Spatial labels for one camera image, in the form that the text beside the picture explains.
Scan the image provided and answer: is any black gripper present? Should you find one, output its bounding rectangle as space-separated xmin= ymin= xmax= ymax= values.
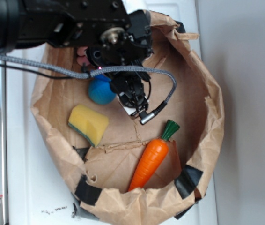
xmin=17 ymin=0 xmax=152 ymax=66

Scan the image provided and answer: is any blue felt ball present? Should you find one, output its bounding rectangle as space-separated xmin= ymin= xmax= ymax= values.
xmin=88 ymin=75 xmax=116 ymax=105

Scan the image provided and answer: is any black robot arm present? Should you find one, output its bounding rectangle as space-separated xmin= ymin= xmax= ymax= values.
xmin=0 ymin=0 xmax=152 ymax=67

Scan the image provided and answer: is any yellow sponge with green backing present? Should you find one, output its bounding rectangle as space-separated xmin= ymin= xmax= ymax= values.
xmin=68 ymin=104 xmax=109 ymax=147

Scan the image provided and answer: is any orange plastic toy carrot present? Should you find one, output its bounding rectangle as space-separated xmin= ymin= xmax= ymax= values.
xmin=128 ymin=120 xmax=180 ymax=191

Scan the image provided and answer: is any brown paper bag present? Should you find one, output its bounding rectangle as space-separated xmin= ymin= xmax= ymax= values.
xmin=31 ymin=12 xmax=224 ymax=225

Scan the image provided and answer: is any grey braided cable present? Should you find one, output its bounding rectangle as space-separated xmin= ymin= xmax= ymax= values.
xmin=0 ymin=52 xmax=178 ymax=115

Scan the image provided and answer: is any wrist camera with usb plug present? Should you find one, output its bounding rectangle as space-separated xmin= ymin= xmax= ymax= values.
xmin=108 ymin=71 xmax=167 ymax=125

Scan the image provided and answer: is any black thin cable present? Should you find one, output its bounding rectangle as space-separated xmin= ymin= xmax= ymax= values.
xmin=0 ymin=60 xmax=77 ymax=80

